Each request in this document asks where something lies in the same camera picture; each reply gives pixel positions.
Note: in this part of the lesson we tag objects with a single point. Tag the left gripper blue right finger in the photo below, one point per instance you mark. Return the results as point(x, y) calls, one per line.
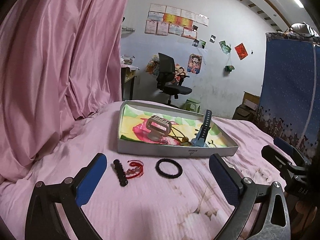
point(227, 179)

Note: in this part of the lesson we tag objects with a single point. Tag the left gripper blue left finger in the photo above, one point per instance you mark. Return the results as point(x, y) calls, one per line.
point(88, 178)

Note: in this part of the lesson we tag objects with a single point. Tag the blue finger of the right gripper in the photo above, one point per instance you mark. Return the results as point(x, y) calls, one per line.
point(284, 146)

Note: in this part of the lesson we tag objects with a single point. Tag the blue starry fabric wardrobe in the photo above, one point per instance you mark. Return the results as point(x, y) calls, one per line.
point(289, 101)

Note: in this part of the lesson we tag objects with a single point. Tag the black clip with red tassel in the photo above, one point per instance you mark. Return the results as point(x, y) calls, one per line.
point(135, 170)

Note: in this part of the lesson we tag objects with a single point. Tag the pink floral bed sheet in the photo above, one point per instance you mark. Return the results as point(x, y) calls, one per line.
point(150, 206)

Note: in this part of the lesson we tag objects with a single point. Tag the grey cardboard box lid tray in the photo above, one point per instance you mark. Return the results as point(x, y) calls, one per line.
point(192, 135)

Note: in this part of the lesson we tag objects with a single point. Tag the beige hair claw clip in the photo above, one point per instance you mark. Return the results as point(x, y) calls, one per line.
point(158, 127)

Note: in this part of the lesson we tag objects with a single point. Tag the green plastic stool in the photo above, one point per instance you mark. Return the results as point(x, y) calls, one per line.
point(192, 105)

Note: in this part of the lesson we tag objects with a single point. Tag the wooden desk with clutter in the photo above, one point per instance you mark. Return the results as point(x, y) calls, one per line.
point(128, 74)

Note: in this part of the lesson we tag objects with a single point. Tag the black office chair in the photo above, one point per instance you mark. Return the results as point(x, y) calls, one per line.
point(169, 81)

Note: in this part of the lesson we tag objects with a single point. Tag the pink satin curtain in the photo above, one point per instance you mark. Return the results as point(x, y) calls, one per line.
point(60, 61)

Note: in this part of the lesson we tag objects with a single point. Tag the cardboard box by wall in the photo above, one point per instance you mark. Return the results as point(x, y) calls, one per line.
point(248, 108)

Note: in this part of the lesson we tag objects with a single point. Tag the green wall hanger ornament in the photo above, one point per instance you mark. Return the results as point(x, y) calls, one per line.
point(229, 68)

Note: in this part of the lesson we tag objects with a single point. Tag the red paper on wall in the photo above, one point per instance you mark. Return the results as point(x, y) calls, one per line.
point(241, 51)

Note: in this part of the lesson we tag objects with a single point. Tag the cartoon poster on wall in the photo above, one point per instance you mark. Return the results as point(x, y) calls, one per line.
point(194, 64)

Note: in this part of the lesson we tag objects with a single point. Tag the certificates on wall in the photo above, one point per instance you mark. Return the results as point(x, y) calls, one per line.
point(164, 20)

